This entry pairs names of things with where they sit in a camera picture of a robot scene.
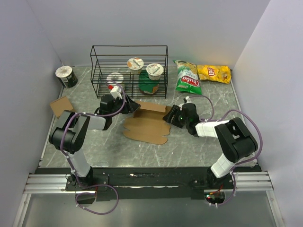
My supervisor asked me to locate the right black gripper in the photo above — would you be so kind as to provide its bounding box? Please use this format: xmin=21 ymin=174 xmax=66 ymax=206
xmin=162 ymin=105 xmax=189 ymax=129

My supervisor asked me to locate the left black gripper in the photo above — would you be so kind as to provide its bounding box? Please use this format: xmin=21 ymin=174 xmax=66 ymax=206
xmin=109 ymin=94 xmax=141 ymax=117

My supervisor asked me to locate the brown cardboard box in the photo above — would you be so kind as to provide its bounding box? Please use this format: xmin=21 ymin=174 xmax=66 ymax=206
xmin=123 ymin=101 xmax=171 ymax=145

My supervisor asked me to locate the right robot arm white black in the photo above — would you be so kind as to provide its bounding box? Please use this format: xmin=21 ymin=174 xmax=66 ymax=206
xmin=163 ymin=102 xmax=262 ymax=189

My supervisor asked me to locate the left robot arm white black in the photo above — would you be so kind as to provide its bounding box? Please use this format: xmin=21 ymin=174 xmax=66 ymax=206
xmin=49 ymin=95 xmax=141 ymax=190

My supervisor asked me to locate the small folded cardboard box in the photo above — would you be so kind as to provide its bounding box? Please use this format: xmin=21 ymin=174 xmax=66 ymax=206
xmin=50 ymin=96 xmax=74 ymax=118

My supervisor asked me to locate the white lidded cup lower shelf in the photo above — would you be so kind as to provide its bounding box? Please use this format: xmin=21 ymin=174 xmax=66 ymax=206
xmin=106 ymin=72 xmax=125 ymax=90

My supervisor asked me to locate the green Chuba chips bag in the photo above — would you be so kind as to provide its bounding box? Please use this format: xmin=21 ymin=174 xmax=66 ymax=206
xmin=174 ymin=61 xmax=202 ymax=95

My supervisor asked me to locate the yogurt cup orange label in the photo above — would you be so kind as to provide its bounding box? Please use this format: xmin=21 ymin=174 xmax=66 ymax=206
xmin=127 ymin=57 xmax=144 ymax=75

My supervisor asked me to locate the yogurt cup beige label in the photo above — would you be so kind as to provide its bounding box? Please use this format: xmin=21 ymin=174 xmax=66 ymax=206
xmin=146 ymin=63 xmax=164 ymax=80

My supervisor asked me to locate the yellow Lays chips bag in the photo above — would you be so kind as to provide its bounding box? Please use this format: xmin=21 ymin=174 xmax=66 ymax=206
xmin=197 ymin=65 xmax=232 ymax=84

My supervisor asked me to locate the black can white lid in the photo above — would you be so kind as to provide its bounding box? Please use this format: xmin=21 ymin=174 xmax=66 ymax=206
xmin=55 ymin=66 xmax=78 ymax=88

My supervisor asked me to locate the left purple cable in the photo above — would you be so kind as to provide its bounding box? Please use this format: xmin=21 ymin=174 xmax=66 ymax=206
xmin=60 ymin=80 xmax=126 ymax=215

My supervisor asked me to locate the purple cable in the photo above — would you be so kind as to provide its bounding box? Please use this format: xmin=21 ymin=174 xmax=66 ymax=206
xmin=60 ymin=80 xmax=126 ymax=215
xmin=184 ymin=95 xmax=264 ymax=206

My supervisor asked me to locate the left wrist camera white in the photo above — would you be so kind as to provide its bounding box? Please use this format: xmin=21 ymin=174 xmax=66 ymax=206
xmin=108 ymin=85 xmax=123 ymax=99

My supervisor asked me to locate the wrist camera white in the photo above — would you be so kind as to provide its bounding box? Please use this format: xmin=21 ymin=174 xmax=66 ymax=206
xmin=108 ymin=85 xmax=123 ymax=99
xmin=178 ymin=96 xmax=192 ymax=108

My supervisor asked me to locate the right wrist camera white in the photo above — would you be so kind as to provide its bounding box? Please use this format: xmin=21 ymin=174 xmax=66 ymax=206
xmin=178 ymin=96 xmax=192 ymax=108

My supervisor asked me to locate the black wire rack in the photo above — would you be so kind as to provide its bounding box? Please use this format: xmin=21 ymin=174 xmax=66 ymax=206
xmin=90 ymin=45 xmax=169 ymax=98

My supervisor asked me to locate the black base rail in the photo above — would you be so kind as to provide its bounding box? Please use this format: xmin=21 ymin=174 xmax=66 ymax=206
xmin=34 ymin=165 xmax=262 ymax=203

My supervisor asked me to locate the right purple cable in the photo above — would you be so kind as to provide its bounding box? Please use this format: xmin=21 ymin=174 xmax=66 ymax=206
xmin=184 ymin=95 xmax=264 ymax=206

